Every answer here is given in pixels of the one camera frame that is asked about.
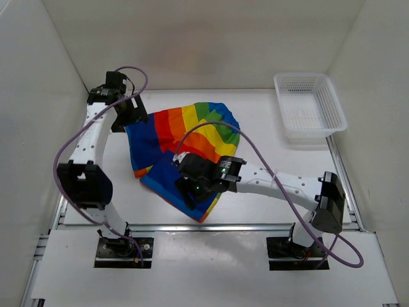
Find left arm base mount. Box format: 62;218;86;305
94;230;154;269

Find rainbow striped shorts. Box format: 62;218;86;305
125;102;240;222

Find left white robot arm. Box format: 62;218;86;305
53;87;147;256

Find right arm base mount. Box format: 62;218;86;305
266;223;330;271

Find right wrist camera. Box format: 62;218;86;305
173;152;188;166

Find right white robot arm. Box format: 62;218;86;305
173;152;345;256

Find white plastic mesh basket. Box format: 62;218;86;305
274;72;348;141

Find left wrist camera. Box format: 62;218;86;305
104;71;127;95

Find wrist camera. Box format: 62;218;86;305
173;152;188;166
104;71;127;95

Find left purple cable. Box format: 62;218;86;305
52;66;149;268

